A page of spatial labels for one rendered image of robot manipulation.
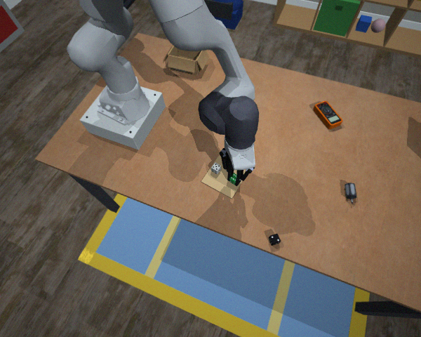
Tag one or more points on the orange digital multimeter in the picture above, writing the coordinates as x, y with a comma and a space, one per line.
327, 115

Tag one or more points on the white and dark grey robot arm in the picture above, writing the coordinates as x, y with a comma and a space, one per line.
228, 110

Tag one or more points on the green die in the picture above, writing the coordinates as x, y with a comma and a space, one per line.
232, 179

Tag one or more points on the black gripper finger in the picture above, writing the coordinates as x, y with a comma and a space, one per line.
226, 164
241, 176

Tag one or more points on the black die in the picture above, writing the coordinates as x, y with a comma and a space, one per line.
274, 239

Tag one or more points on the beige square mat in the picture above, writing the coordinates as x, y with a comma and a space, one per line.
219, 181

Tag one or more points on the white die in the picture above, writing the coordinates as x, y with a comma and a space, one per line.
216, 168

